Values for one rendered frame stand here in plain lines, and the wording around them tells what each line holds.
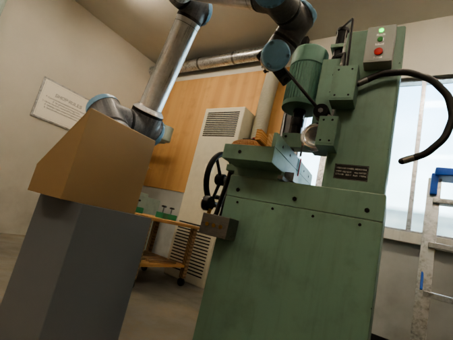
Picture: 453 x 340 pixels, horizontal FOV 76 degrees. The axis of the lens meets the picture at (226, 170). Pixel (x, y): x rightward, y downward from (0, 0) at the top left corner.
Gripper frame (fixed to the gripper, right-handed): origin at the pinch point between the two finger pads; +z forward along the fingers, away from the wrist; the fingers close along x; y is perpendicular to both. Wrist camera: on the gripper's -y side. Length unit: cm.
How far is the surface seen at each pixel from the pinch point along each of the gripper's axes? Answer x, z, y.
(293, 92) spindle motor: -1.4, 3.6, -15.4
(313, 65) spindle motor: -16.1, 9.1, -11.7
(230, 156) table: 33.6, -28.1, -16.5
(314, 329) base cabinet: 41, -61, -72
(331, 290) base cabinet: 29, -57, -66
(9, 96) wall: 210, 149, 142
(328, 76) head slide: -17.4, 2.7, -19.1
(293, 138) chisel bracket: 10.7, -3.1, -31.3
